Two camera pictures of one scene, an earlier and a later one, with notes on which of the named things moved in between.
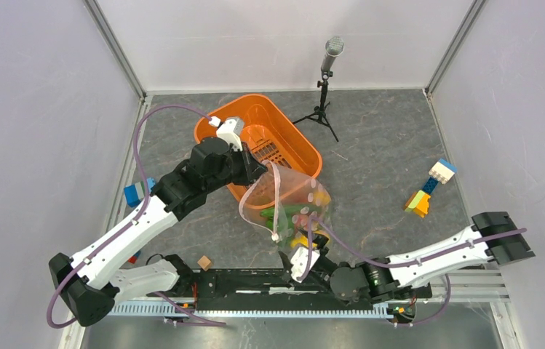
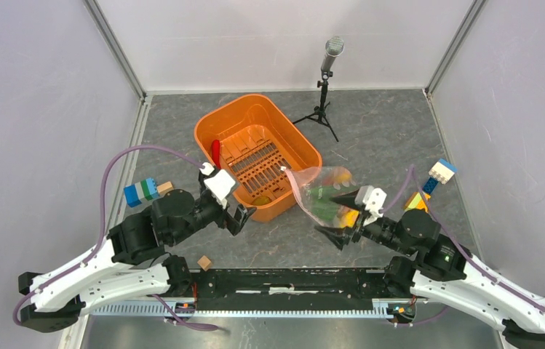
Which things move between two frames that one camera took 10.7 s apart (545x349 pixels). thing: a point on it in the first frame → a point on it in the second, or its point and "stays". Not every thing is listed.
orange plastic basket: x=270 y=134 stays
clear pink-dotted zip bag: x=281 y=202 → x=329 y=193
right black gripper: x=287 y=275 → x=338 y=235
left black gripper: x=251 y=168 → x=234 y=223
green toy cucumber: x=281 y=216 → x=321 y=203
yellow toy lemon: x=302 y=239 → x=342 y=174
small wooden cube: x=204 y=262 stays
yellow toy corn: x=321 y=197 → x=346 y=217
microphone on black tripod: x=334 y=47 stays
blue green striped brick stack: x=135 y=193 stays
